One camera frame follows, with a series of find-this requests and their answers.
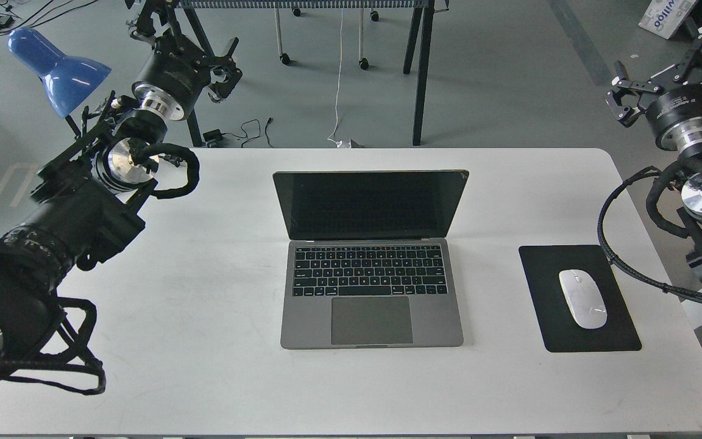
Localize blue desk lamp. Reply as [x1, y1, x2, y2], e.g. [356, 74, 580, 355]
[7, 27, 112, 121]

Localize black metal table frame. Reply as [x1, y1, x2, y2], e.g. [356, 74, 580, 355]
[176, 1, 445, 147]

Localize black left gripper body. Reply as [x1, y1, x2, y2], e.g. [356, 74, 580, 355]
[133, 34, 211, 121]

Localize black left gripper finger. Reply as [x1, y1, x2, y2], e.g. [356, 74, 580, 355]
[207, 37, 243, 103]
[128, 1, 172, 45]

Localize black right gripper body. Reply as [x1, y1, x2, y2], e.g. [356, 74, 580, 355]
[643, 60, 702, 152]

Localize white hanging cable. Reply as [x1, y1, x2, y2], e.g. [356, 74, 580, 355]
[327, 7, 365, 149]

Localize black mouse pad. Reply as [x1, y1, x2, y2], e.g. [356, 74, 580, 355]
[519, 244, 642, 353]

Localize white cardboard box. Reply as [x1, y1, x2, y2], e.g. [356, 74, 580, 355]
[638, 0, 698, 40]

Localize black power adapter with cable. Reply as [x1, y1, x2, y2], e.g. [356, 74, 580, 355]
[202, 118, 274, 148]

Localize grey laptop computer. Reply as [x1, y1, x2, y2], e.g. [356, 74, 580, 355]
[273, 170, 470, 349]

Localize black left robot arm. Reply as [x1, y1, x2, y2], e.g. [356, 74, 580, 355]
[0, 1, 243, 395]

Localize white computer mouse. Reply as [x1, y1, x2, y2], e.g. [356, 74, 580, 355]
[558, 269, 608, 330]

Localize wheeled cart legs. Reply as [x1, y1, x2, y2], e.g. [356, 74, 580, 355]
[275, 8, 380, 71]

